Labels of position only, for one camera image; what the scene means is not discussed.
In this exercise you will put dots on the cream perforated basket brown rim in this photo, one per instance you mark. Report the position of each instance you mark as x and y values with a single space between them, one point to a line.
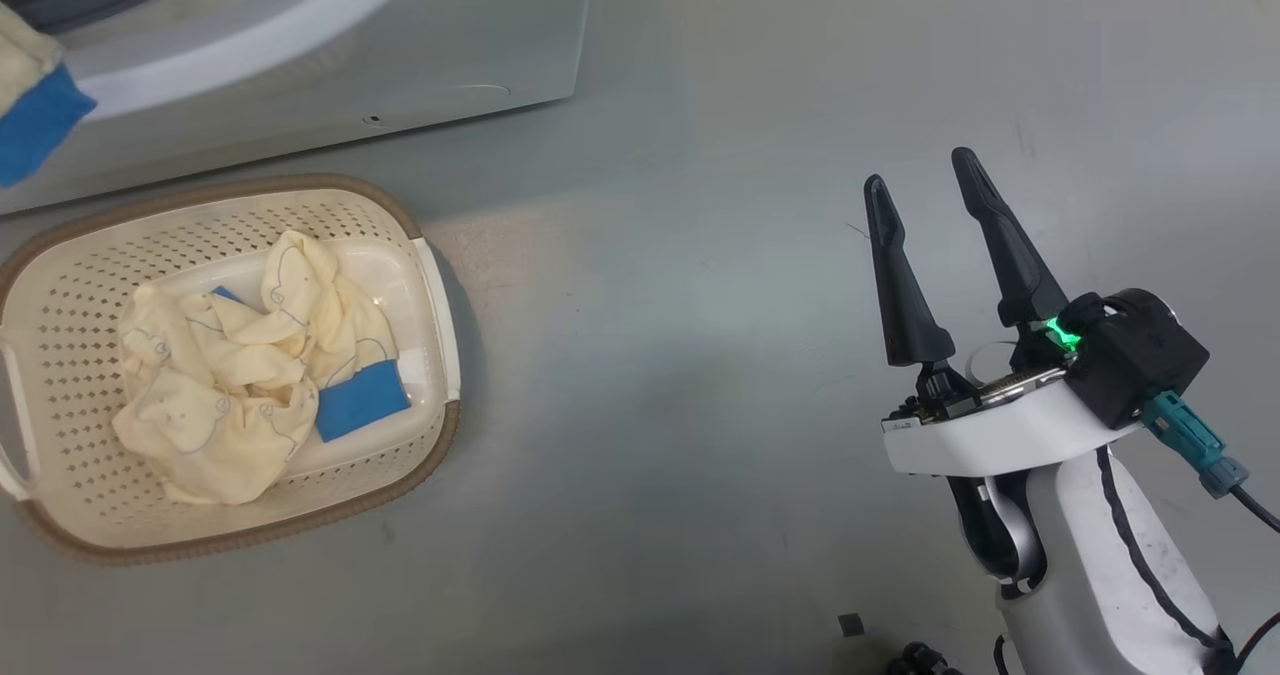
60 305

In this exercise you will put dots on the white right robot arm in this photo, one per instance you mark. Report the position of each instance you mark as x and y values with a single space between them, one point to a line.
1080 555

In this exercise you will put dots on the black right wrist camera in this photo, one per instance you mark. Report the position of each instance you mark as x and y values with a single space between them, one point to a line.
1140 355

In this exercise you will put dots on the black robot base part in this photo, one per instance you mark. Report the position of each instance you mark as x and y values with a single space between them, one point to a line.
920 660

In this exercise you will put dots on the cream garment with blue cuffs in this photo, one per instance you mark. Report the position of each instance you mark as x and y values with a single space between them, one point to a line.
230 405
35 125

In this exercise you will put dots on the white front-load washing machine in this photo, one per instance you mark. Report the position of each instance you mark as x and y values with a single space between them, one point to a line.
400 45

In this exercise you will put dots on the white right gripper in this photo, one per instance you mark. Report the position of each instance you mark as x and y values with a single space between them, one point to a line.
990 440

